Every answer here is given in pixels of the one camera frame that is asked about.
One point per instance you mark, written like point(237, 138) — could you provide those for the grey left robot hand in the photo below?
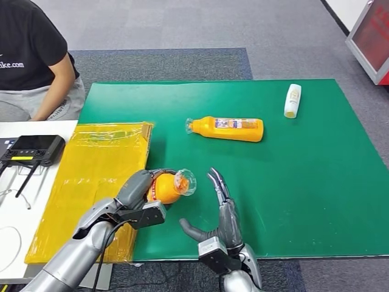
point(135, 189)

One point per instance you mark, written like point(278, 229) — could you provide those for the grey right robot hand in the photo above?
point(229, 225)

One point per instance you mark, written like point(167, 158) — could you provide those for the orange bottle with clear cap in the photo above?
point(237, 131)
point(166, 189)

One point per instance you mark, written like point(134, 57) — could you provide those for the person's forearm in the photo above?
point(56, 90)

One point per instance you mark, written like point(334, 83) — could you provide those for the small white bottle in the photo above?
point(292, 100)

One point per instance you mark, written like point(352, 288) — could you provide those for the green table mat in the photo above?
point(289, 181)

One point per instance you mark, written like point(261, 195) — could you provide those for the black remote controller with antennas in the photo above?
point(36, 148)

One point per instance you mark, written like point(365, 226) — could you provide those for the dark laptop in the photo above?
point(4, 146)

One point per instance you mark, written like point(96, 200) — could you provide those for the person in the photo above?
point(27, 44)

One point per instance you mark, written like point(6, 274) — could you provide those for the white-framed red cabinet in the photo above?
point(371, 38)

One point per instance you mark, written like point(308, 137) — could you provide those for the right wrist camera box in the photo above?
point(214, 252)

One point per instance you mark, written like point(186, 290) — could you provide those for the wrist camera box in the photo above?
point(214, 252)
point(150, 215)

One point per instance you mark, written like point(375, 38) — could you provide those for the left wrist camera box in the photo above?
point(150, 215)

